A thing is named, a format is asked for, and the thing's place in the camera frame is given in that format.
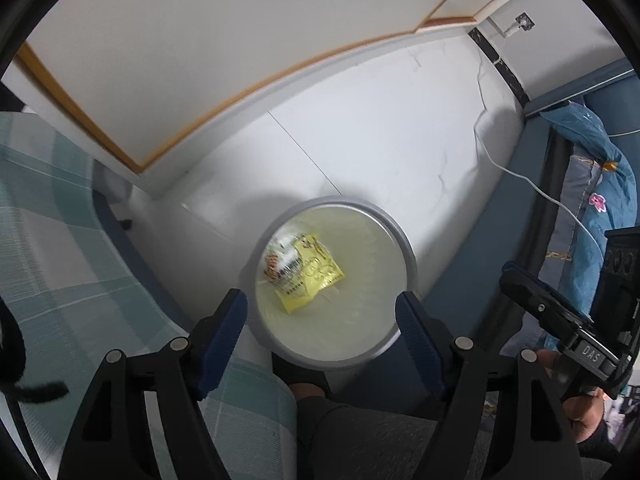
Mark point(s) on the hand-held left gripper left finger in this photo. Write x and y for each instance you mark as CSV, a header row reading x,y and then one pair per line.
x,y
225,340

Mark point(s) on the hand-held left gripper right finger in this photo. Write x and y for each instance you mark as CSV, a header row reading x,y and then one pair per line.
x,y
417,340

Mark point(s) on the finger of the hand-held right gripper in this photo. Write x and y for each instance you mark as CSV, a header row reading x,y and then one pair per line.
x,y
535,306
560,295

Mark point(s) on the grey round waste bin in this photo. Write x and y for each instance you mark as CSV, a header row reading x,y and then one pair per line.
x,y
407,265

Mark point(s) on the translucent bin liner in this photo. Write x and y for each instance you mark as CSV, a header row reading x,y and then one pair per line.
x,y
360,270

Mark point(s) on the yellow snack bag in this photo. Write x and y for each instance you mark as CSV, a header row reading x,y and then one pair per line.
x,y
315,275

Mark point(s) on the person's right forearm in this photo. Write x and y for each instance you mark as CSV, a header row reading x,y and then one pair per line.
x,y
600,442

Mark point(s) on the person's right hand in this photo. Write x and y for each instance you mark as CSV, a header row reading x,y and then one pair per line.
x,y
582,412

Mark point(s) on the grey patterned bed sheet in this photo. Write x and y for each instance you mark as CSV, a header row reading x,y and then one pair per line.
x,y
575,205

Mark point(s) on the person's leg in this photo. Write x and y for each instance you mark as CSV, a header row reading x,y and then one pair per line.
x,y
360,440

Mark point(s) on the blue floral blanket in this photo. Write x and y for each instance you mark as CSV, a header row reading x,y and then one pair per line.
x,y
595,135

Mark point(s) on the teal checkered tablecloth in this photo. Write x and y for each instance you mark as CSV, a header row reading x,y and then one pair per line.
x,y
60,240

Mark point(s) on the white wardrobe with wooden trim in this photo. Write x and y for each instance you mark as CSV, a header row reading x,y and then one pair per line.
x,y
200,35

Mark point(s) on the blue bed frame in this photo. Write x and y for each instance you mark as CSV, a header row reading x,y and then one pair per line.
x,y
530,170

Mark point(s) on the wall socket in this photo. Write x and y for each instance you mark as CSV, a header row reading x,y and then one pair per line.
x,y
525,21

